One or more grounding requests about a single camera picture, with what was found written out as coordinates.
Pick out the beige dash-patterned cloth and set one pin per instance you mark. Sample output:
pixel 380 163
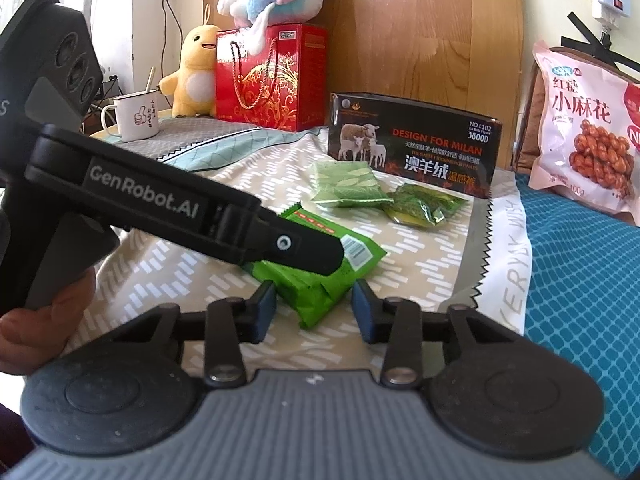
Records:
pixel 175 270

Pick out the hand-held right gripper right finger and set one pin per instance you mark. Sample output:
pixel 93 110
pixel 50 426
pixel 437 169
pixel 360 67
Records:
pixel 364 312

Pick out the grey teal striped blanket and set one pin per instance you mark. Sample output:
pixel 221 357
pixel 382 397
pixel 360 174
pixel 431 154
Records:
pixel 215 145

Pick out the bright green snack packet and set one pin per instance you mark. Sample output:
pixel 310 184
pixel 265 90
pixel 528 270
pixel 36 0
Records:
pixel 312 297

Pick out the person's left hand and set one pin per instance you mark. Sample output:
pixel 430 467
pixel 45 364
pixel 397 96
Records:
pixel 30 335

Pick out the yellow duck plush toy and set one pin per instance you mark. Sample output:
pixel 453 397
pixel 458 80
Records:
pixel 192 80

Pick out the white enamel mug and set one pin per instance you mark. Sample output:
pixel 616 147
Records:
pixel 135 120

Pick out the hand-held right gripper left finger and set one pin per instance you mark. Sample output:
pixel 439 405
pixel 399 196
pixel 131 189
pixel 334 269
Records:
pixel 265 312

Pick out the black printed cardboard box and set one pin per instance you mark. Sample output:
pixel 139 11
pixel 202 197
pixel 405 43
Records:
pixel 415 145

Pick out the red gift bag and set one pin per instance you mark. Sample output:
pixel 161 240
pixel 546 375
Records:
pixel 300 85

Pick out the dark green pickle packet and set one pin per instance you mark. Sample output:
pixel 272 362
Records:
pixel 420 205

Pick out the brown cushion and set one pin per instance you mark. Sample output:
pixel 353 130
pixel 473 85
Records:
pixel 530 130

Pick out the pale stick in mug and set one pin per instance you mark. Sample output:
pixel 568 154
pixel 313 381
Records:
pixel 149 80

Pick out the light green leaf-print packet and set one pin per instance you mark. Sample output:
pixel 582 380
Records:
pixel 345 185

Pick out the teal diamond-patterned blanket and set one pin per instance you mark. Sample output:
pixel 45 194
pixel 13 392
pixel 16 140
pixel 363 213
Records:
pixel 585 310

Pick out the large pink snack bag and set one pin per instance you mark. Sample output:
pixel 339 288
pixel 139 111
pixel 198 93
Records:
pixel 575 150

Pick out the black tape strips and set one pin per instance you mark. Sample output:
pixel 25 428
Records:
pixel 600 45

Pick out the pink blue plush fish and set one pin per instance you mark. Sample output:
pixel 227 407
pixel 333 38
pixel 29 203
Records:
pixel 280 0

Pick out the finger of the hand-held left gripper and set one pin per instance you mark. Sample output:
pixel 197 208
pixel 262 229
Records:
pixel 305 250

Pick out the white curtain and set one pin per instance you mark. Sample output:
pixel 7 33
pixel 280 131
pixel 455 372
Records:
pixel 100 10

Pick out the wooden headboard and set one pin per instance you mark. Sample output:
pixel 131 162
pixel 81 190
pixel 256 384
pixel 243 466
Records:
pixel 400 35

